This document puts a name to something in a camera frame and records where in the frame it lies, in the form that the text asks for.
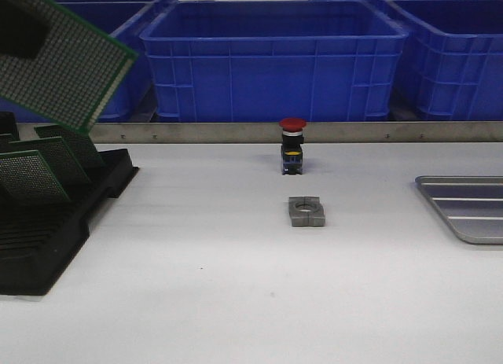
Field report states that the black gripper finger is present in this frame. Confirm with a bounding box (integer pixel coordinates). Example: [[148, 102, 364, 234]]
[[1, 0, 50, 59]]

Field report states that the green perforated board front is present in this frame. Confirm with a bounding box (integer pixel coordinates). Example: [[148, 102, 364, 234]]
[[1, 0, 138, 134]]

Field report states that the green perforated board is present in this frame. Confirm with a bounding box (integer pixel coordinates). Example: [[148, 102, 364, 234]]
[[1, 0, 138, 134], [1, 150, 71, 206], [8, 137, 91, 186]]

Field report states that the green perforated board rearmost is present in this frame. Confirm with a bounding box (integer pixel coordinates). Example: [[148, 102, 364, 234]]
[[35, 125, 105, 169]]

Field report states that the black slotted board rack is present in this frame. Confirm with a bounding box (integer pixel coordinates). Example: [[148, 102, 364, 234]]
[[1, 149, 138, 296]]

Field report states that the silver metal tray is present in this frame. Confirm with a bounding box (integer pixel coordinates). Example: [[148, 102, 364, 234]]
[[415, 176, 502, 245]]

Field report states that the black rack far left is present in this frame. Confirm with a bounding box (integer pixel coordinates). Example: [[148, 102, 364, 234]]
[[0, 111, 20, 141]]

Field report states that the blue left plastic crate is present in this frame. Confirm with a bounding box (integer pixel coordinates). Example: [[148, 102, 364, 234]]
[[1, 2, 154, 123]]

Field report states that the blue plastic crate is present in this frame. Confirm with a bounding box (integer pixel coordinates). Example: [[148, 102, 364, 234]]
[[1, 2, 154, 123], [141, 1, 407, 123], [387, 0, 502, 121]]

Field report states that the blue centre plastic crate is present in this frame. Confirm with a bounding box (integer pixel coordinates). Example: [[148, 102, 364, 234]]
[[141, 1, 407, 123]]

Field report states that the red emergency stop button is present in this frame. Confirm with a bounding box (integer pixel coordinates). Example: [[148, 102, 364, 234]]
[[279, 117, 307, 175]]

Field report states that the grey metal clamp block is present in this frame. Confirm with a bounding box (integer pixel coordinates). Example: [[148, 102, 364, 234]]
[[288, 197, 326, 227]]

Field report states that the blue right plastic crate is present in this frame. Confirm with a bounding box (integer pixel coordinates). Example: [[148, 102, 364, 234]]
[[387, 0, 502, 121]]

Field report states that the steel table edge rail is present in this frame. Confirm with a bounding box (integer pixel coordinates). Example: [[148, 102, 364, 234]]
[[15, 121, 503, 144]]

